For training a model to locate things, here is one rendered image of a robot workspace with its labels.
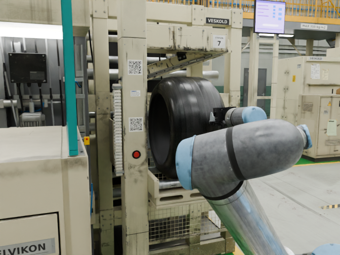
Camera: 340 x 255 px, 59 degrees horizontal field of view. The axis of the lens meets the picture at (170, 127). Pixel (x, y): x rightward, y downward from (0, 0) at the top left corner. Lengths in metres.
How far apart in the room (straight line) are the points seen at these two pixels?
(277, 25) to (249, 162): 5.33
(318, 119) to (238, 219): 5.38
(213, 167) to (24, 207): 0.40
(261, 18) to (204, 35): 3.78
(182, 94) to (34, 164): 0.95
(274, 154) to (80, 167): 0.41
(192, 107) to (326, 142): 4.97
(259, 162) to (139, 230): 1.21
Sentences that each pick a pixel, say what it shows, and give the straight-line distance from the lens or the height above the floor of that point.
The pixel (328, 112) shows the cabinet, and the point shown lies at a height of 0.93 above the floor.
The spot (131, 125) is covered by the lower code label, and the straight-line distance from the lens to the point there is 1.55.
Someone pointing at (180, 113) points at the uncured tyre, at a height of 1.29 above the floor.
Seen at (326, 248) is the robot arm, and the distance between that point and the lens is 1.09.
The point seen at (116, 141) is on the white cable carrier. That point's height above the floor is 1.14.
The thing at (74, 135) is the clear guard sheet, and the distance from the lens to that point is 0.67.
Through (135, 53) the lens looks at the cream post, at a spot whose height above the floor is 1.58.
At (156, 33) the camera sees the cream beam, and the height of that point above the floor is 1.73.
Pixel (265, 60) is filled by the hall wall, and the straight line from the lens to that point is 12.87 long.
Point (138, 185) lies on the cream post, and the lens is 1.63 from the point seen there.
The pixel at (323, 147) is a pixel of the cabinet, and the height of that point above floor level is 0.27.
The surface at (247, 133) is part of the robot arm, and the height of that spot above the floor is 1.33.
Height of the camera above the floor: 1.42
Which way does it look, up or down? 8 degrees down
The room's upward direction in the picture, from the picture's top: straight up
